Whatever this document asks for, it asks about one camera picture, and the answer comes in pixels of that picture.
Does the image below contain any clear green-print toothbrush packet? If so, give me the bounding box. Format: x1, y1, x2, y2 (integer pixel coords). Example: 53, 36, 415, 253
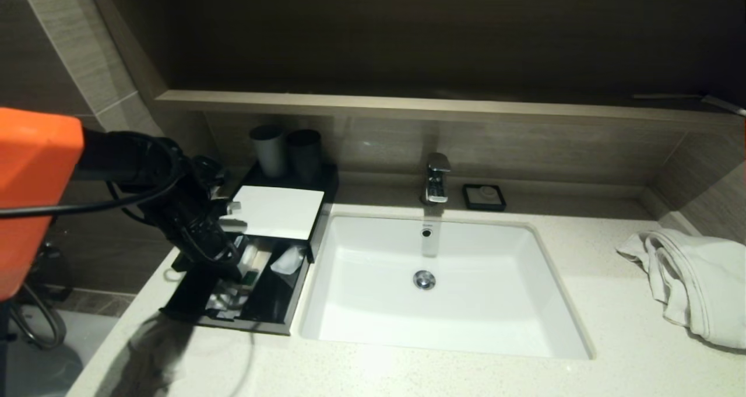
205, 289, 242, 321

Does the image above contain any black box drawer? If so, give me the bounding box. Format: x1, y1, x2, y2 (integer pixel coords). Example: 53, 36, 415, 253
160, 238, 313, 336

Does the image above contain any comb green label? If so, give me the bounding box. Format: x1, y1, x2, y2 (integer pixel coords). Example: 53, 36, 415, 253
242, 251, 273, 293

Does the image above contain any small white wrapped packet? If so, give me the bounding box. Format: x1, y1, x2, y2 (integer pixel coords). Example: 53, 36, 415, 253
270, 245, 307, 276

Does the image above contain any grey tumbler cup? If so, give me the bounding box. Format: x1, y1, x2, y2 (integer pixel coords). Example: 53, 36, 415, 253
250, 125, 288, 179

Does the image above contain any black tumbler cup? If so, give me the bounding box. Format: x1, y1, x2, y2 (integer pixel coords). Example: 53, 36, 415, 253
286, 130, 324, 182

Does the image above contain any chrome faucet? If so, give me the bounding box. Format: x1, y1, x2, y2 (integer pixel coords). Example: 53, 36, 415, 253
421, 153, 452, 205

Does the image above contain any black square soap dish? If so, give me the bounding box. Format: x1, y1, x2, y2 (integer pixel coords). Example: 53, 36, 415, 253
462, 184, 506, 213

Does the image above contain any white ceramic sink basin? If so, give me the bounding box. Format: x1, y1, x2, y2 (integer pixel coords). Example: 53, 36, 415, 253
299, 212, 595, 361

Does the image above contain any white folded towel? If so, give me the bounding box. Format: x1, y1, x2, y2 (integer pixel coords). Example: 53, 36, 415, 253
615, 228, 746, 350

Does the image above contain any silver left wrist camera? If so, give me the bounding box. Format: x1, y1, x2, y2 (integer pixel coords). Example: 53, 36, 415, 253
217, 198, 249, 234

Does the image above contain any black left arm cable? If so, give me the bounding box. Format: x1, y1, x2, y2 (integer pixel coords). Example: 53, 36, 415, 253
0, 140, 188, 220

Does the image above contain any chrome wall fixture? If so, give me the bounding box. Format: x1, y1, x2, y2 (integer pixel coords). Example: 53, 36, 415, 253
9, 240, 68, 351

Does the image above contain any wooden wall shelf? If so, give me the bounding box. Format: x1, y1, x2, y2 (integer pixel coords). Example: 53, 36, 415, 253
156, 91, 746, 131

